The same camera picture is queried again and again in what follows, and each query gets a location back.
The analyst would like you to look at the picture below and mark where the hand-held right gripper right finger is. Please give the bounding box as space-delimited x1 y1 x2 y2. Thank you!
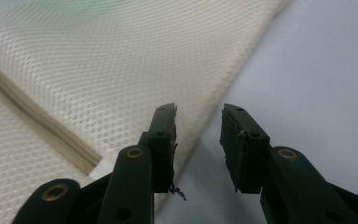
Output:
219 103 358 224

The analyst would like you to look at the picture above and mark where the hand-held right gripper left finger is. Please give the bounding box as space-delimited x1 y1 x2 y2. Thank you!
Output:
97 103 178 224

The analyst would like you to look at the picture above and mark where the white printed cloth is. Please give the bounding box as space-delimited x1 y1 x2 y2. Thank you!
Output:
0 0 293 224

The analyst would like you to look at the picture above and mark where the light blue table mat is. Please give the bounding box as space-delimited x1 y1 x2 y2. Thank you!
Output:
155 0 358 224

